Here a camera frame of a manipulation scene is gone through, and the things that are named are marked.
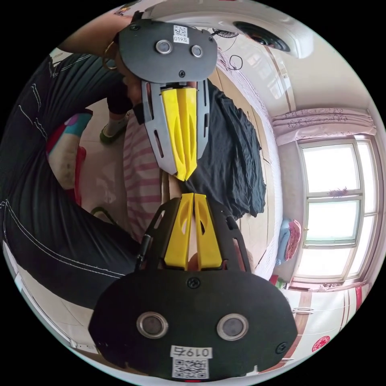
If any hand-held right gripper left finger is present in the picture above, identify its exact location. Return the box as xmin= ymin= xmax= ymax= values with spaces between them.
xmin=164 ymin=193 xmax=194 ymax=269

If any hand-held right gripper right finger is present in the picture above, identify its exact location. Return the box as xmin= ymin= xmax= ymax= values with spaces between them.
xmin=194 ymin=194 xmax=224 ymax=271

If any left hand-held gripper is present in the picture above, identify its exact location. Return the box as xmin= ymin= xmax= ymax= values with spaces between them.
xmin=118 ymin=19 xmax=218 ymax=181

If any person's left forearm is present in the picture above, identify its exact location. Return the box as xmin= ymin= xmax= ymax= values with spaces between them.
xmin=57 ymin=10 xmax=135 ymax=70

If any black long-sleeved shirt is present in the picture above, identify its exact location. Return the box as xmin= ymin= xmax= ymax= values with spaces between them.
xmin=181 ymin=80 xmax=267 ymax=218

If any person's right hand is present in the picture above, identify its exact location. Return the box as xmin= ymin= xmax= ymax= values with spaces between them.
xmin=187 ymin=246 xmax=256 ymax=274

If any person's left hand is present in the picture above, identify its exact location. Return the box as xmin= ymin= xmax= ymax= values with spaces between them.
xmin=115 ymin=56 xmax=143 ymax=105

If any pile of clothes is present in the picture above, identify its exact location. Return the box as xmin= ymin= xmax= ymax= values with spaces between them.
xmin=276 ymin=218 xmax=303 ymax=267

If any fan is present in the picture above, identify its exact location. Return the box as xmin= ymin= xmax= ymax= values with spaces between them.
xmin=210 ymin=26 xmax=240 ymax=40

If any person's body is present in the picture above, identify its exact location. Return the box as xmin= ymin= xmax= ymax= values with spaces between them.
xmin=0 ymin=54 xmax=144 ymax=317

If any white cupboard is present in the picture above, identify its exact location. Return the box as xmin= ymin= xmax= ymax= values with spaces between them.
xmin=283 ymin=283 xmax=367 ymax=362

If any window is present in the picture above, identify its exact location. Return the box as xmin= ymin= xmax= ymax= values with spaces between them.
xmin=296 ymin=135 xmax=381 ymax=285

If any pink curtain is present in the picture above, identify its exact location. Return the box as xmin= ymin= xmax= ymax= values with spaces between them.
xmin=272 ymin=108 xmax=378 ymax=146

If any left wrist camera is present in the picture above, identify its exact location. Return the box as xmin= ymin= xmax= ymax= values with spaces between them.
xmin=142 ymin=0 xmax=316 ymax=60

